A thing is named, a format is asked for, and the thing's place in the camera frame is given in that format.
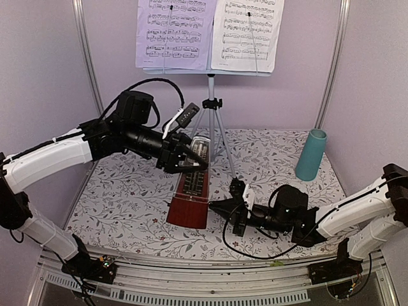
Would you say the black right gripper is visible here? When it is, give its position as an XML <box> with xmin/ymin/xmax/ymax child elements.
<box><xmin>208</xmin><ymin>198</ymin><xmax>292</xmax><ymax>238</ymax></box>

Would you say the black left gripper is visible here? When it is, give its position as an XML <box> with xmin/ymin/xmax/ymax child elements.
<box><xmin>124</xmin><ymin>122</ymin><xmax>210</xmax><ymax>174</ymax></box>

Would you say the brown wooden metronome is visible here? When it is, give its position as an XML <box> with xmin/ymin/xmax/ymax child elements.
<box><xmin>165</xmin><ymin>136</ymin><xmax>213</xmax><ymax>230</ymax></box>

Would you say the light blue music stand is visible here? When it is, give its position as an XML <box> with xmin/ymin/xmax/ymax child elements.
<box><xmin>142</xmin><ymin>0</ymin><xmax>275</xmax><ymax>185</ymax></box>

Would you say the white sheet music page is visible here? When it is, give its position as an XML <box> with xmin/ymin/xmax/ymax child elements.
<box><xmin>210</xmin><ymin>0</ymin><xmax>284</xmax><ymax>74</ymax></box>

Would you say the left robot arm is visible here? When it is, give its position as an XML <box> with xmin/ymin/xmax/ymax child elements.
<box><xmin>1</xmin><ymin>90</ymin><xmax>208</xmax><ymax>277</ymax></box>

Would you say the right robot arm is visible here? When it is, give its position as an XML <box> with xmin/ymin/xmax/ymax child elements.
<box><xmin>209</xmin><ymin>164</ymin><xmax>407</xmax><ymax>278</ymax></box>

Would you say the floral patterned table mat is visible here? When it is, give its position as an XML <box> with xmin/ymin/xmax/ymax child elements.
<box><xmin>66</xmin><ymin>129</ymin><xmax>358</xmax><ymax>260</ymax></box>

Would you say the teal cup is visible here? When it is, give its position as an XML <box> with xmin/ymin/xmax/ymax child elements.
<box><xmin>295</xmin><ymin>129</ymin><xmax>328</xmax><ymax>182</ymax></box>

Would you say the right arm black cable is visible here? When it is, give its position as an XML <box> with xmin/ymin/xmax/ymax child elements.
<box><xmin>222</xmin><ymin>203</ymin><xmax>319</xmax><ymax>259</ymax></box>

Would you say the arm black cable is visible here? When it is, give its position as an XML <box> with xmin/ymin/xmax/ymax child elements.
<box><xmin>222</xmin><ymin>203</ymin><xmax>319</xmax><ymax>259</ymax></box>
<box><xmin>100</xmin><ymin>78</ymin><xmax>186</xmax><ymax>120</ymax></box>

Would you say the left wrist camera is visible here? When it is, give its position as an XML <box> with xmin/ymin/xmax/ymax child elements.
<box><xmin>162</xmin><ymin>103</ymin><xmax>200</xmax><ymax>139</ymax></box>

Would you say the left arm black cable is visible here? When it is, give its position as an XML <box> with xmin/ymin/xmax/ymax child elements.
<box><xmin>100</xmin><ymin>78</ymin><xmax>186</xmax><ymax>120</ymax></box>

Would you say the aluminium base frame rail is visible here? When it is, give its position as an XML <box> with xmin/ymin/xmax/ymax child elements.
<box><xmin>28</xmin><ymin>250</ymin><xmax>400</xmax><ymax>305</ymax></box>

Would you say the left aluminium frame post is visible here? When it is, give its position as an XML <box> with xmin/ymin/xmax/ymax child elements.
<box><xmin>72</xmin><ymin>0</ymin><xmax>105</xmax><ymax>115</ymax></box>

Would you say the aluminium frame post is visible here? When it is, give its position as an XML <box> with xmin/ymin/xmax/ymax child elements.
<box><xmin>72</xmin><ymin>0</ymin><xmax>105</xmax><ymax>115</ymax></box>
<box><xmin>314</xmin><ymin>0</ymin><xmax>351</xmax><ymax>129</ymax></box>

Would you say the right aluminium frame post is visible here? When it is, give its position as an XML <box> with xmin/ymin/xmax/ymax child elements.
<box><xmin>314</xmin><ymin>0</ymin><xmax>351</xmax><ymax>129</ymax></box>

